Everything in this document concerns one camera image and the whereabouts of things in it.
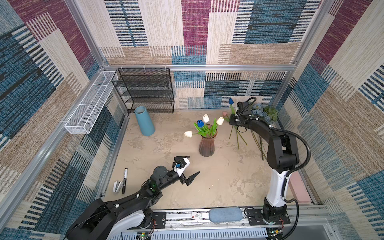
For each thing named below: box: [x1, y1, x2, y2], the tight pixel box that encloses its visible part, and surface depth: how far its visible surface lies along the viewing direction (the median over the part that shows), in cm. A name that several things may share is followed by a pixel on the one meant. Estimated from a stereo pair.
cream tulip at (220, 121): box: [216, 116, 225, 129], surface depth 77 cm
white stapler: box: [113, 180, 123, 193], surface depth 85 cm
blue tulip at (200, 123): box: [197, 119, 205, 128], surface depth 75 cm
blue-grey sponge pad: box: [209, 207, 243, 223], surface depth 74 cm
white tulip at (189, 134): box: [184, 131, 199, 138], surface depth 79 cm
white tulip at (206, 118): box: [202, 114, 210, 126], surface depth 79 cm
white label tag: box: [191, 211, 204, 221], surface depth 76 cm
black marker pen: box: [122, 168, 128, 194], surface depth 87 cm
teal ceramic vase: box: [134, 106, 156, 136], surface depth 97 cm
